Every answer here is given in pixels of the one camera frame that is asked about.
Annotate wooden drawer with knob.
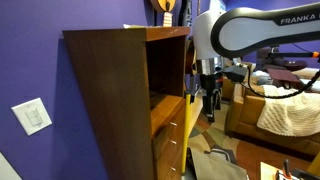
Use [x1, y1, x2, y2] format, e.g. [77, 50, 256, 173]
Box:
[152, 105, 187, 160]
[164, 151, 184, 180]
[154, 128, 185, 180]

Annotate brown wooden cabinet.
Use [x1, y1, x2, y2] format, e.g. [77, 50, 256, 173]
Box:
[62, 26, 191, 180]

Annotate maroon flat cushion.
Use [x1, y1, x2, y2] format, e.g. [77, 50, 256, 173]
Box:
[265, 67, 304, 84]

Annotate black hanging instrument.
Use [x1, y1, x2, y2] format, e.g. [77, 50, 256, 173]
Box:
[179, 0, 193, 28]

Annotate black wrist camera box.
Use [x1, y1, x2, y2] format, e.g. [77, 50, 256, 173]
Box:
[222, 64, 250, 84]

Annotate white door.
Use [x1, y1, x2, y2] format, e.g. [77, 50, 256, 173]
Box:
[208, 0, 228, 14]

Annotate tan leather sofa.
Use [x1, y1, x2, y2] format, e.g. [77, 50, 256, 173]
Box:
[221, 68, 320, 157]

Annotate light wooden side table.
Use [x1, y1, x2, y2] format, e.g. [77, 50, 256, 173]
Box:
[259, 161, 320, 180]

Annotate patterned rug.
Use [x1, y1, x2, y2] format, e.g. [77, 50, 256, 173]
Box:
[187, 101, 314, 180]

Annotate brown guitar behind cabinet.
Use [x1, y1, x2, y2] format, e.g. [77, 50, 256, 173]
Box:
[184, 36, 198, 76]

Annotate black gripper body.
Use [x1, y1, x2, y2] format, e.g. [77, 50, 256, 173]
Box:
[199, 73, 224, 100]

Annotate white panel corner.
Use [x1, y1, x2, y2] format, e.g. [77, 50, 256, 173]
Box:
[0, 152, 23, 180]

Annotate orange and black tool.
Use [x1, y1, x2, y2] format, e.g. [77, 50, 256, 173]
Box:
[275, 158, 295, 180]

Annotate white light switch plate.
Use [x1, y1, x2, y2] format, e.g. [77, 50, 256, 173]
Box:
[10, 97, 53, 137]

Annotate white papers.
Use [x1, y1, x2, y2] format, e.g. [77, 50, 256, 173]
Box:
[122, 23, 148, 30]

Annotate hanging wooden guitar body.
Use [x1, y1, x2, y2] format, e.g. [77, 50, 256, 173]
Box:
[149, 0, 177, 14]

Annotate striped small box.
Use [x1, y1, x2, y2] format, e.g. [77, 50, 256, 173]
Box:
[162, 11, 174, 28]

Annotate black camera on tripod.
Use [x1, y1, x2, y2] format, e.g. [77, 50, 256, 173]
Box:
[255, 44, 320, 72]

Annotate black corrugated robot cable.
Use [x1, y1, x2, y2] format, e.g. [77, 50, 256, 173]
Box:
[239, 65, 320, 100]

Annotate brown paper bag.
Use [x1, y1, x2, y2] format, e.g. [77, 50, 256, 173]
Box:
[189, 147, 250, 180]

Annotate cream knitted blanket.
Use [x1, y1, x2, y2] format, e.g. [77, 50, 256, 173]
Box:
[256, 67, 320, 138]

